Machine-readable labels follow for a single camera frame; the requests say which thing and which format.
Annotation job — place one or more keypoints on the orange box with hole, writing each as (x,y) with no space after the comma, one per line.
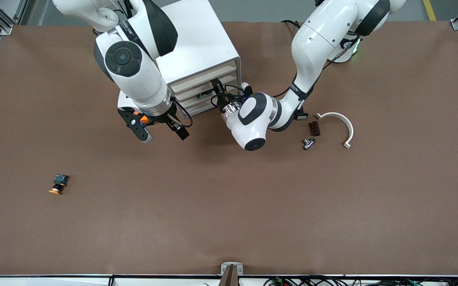
(144,119)

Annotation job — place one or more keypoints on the black push button white face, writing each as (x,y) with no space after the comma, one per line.
(302,116)

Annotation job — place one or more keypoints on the yellow mushroom push button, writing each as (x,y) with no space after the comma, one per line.
(58,184)

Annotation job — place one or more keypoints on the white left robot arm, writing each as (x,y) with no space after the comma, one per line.
(316,39)

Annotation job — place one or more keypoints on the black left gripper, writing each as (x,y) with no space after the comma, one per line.
(222,101)

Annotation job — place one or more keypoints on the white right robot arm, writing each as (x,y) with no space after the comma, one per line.
(133,75)

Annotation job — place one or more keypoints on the small silver metal connector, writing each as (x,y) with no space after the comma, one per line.
(308,143)

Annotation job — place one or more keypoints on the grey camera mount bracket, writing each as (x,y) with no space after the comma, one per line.
(224,268)

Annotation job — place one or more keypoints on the white curved plastic bracket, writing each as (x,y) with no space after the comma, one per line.
(346,123)

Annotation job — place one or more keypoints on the brown flat bar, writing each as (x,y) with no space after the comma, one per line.
(229,278)

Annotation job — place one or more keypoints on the brown terminal block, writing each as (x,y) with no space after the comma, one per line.
(315,128)

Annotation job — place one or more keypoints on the small dark electrical component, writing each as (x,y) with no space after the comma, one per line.
(203,95)

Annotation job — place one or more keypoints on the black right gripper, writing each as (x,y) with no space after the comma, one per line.
(172,124)

